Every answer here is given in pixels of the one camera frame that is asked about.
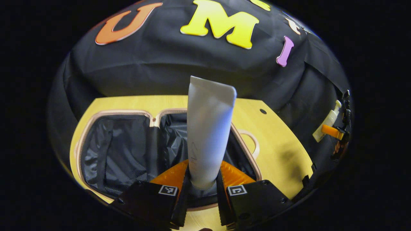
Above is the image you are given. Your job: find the beige hard-shell suitcase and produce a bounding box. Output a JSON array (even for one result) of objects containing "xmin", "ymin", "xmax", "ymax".
[{"xmin": 74, "ymin": 108, "xmax": 262, "ymax": 211}]

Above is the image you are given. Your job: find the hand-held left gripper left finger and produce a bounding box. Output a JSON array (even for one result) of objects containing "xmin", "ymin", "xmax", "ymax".
[{"xmin": 112, "ymin": 159, "xmax": 192, "ymax": 230}]

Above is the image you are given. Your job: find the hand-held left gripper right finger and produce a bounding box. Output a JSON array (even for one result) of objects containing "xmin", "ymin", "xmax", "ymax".
[{"xmin": 216, "ymin": 160, "xmax": 292, "ymax": 230}]

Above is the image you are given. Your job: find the white pump bottle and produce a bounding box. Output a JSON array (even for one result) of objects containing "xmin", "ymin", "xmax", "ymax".
[{"xmin": 312, "ymin": 100, "xmax": 342, "ymax": 143}]

